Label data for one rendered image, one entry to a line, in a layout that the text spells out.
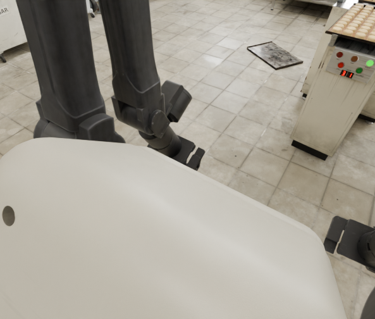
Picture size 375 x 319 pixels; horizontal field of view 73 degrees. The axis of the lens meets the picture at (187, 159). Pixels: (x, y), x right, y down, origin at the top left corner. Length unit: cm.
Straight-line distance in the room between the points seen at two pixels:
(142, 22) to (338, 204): 184
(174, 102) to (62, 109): 24
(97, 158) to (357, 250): 47
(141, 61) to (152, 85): 4
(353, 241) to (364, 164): 188
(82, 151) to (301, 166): 204
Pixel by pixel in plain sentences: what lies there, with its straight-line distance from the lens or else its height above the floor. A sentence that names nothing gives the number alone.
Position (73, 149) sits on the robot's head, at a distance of 17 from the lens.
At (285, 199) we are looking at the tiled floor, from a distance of 191.
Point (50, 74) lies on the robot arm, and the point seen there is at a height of 135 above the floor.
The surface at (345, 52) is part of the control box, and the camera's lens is 179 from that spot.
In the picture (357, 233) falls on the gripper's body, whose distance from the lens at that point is 54.
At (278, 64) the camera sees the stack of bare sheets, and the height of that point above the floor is 2.
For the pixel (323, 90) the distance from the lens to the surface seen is 193.
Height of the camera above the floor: 149
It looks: 48 degrees down
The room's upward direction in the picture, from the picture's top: straight up
